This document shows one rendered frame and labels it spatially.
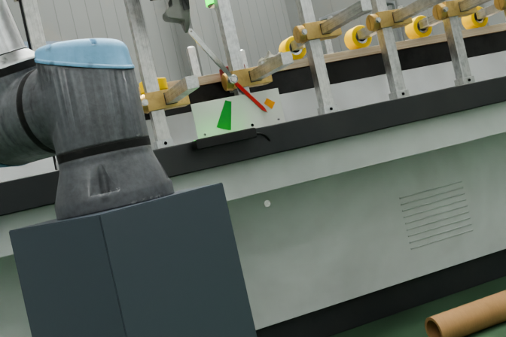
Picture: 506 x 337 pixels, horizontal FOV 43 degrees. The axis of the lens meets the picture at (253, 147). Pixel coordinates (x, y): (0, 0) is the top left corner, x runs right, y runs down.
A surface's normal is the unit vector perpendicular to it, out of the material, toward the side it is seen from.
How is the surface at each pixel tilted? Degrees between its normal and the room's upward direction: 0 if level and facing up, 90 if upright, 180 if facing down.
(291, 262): 90
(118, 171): 70
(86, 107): 90
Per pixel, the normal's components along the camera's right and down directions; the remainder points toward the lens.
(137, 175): 0.51, -0.47
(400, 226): 0.33, -0.08
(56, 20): 0.74, -0.17
